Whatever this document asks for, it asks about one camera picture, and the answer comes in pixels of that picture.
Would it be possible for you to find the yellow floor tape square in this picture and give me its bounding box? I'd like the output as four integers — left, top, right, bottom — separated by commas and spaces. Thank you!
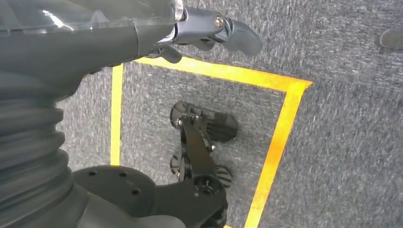
110, 57, 313, 228

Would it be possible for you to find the stainless steel workbench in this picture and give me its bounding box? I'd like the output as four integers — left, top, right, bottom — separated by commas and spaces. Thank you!
379, 28, 403, 49

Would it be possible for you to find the black caster wheel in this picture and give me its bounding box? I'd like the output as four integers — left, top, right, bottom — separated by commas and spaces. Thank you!
170, 154, 233, 190
170, 101, 239, 143

